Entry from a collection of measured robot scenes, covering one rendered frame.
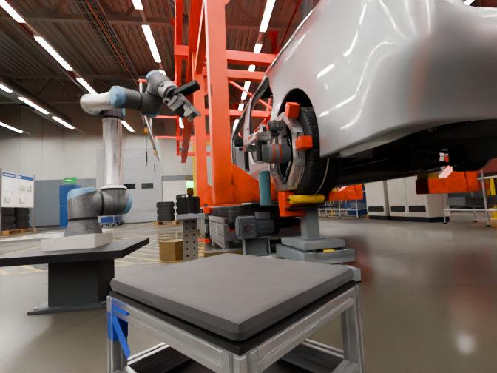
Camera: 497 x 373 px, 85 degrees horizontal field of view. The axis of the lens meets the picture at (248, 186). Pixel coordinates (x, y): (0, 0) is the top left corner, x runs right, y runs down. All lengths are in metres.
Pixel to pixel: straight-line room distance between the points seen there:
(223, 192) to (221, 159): 0.28
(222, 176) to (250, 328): 1.99
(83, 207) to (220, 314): 1.49
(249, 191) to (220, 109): 0.75
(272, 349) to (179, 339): 0.14
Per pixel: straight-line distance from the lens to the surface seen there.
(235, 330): 0.36
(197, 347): 0.43
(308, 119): 1.83
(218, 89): 2.51
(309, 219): 2.00
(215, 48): 2.68
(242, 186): 2.33
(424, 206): 6.49
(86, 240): 1.72
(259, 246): 2.33
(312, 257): 1.80
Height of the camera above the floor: 0.47
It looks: 4 degrees up
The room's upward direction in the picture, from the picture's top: 3 degrees counter-clockwise
